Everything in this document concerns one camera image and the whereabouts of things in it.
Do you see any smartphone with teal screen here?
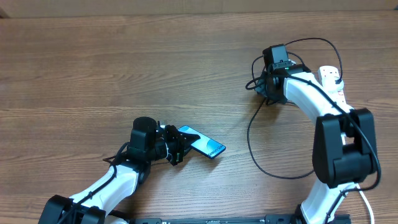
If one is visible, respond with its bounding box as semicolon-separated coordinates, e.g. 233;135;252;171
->
178;126;226;159

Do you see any black usb charging cable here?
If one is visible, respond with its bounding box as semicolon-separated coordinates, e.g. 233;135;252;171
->
247;37;344;180

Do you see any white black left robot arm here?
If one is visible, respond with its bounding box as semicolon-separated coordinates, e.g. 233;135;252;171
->
39;117;200;223

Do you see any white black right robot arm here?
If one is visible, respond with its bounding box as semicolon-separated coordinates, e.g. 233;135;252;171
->
252;44;381;223

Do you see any white charger plug adapter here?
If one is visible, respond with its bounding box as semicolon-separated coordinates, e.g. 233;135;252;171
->
322;77;344;92

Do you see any white power strip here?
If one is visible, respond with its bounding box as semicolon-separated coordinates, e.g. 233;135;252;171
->
317;65;353;112

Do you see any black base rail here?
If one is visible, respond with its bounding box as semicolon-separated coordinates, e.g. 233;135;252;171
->
105;211;352;224

